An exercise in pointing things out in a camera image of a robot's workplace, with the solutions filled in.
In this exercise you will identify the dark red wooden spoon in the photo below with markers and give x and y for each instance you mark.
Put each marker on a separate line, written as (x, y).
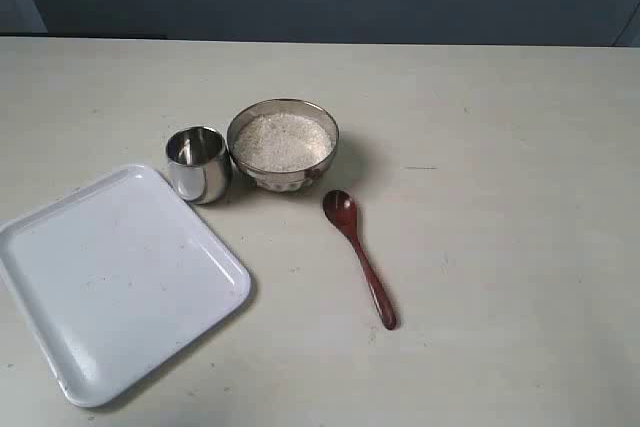
(342, 212)

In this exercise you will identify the white rectangular plastic tray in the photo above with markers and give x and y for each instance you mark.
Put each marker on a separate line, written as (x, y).
(115, 279)

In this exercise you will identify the small steel cup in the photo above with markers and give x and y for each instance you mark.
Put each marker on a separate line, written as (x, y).
(199, 164)

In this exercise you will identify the steel bowl of rice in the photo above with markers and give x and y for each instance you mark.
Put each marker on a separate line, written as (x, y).
(283, 145)

